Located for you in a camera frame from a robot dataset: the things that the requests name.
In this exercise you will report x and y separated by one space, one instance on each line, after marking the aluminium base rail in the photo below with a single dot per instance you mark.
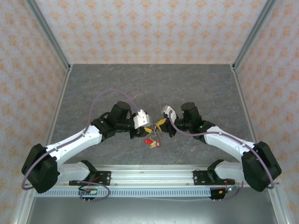
151 177

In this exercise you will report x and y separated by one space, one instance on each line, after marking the silver keyring with many keys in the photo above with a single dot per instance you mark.
157 135

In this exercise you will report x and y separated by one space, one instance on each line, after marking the grey metal panel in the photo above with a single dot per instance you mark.
151 212

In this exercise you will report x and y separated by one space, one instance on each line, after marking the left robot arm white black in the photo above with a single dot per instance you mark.
81 142

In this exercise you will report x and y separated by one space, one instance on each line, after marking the aluminium frame post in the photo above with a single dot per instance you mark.
250 37
52 37

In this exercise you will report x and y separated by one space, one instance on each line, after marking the aluminium table edge rail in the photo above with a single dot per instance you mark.
244 105
56 116

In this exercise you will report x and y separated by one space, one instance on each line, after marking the black mounting plate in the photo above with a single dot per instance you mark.
198 178
106 178

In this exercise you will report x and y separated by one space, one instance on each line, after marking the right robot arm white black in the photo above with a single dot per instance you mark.
229 142

